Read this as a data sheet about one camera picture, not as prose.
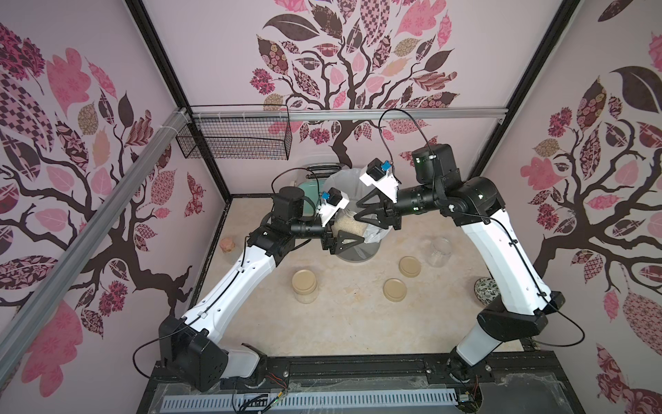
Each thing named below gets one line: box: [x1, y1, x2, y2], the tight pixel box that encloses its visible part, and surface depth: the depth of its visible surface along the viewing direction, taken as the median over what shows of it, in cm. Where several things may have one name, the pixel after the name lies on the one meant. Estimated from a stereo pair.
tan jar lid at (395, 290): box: [382, 277, 408, 303], surface depth 92 cm
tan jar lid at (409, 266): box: [398, 255, 422, 278], surface depth 99 cm
